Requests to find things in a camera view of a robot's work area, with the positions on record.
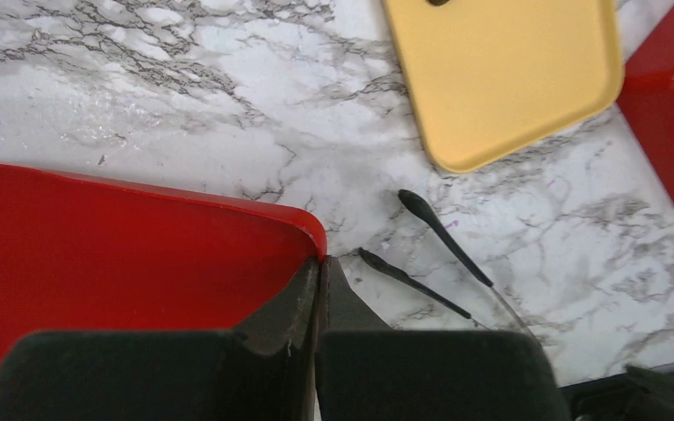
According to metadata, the red chocolate box with dividers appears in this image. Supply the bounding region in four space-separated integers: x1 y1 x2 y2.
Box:
615 0 674 215

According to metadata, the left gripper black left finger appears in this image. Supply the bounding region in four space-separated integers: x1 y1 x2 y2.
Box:
0 258 319 420

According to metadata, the red box lid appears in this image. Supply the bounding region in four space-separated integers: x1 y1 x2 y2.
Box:
0 163 327 361

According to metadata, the yellow plastic tray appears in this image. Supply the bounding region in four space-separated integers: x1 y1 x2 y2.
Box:
384 0 624 173

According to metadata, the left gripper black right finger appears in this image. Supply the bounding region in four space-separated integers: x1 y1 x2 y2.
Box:
315 257 570 420

